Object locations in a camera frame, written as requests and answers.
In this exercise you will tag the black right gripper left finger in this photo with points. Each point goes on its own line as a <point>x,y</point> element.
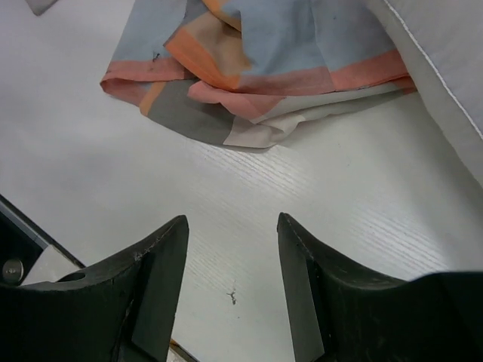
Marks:
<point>121,308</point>

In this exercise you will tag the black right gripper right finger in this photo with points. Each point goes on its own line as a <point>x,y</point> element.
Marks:
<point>341,310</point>

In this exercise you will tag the multicolour patchwork pillowcase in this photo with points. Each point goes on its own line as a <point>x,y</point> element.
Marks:
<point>246,73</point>

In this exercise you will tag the white pillow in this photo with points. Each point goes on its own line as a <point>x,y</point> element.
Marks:
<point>440,43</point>

